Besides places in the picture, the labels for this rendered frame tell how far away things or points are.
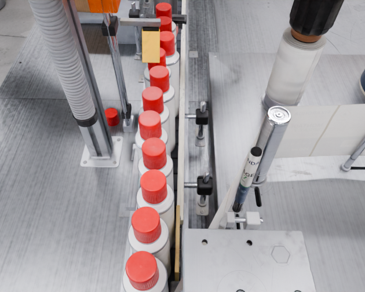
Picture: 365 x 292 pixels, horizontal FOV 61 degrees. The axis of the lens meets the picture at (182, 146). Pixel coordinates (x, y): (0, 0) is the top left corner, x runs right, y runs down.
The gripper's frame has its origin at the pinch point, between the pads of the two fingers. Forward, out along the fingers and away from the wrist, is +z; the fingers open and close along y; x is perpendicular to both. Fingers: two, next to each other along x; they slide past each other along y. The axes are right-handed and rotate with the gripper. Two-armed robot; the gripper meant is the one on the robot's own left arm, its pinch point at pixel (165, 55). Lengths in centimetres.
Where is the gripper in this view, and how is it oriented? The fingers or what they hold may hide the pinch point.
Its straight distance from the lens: 80.1
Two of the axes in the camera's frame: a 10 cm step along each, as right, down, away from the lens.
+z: -0.1, 9.7, 2.4
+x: -0.1, -2.4, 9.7
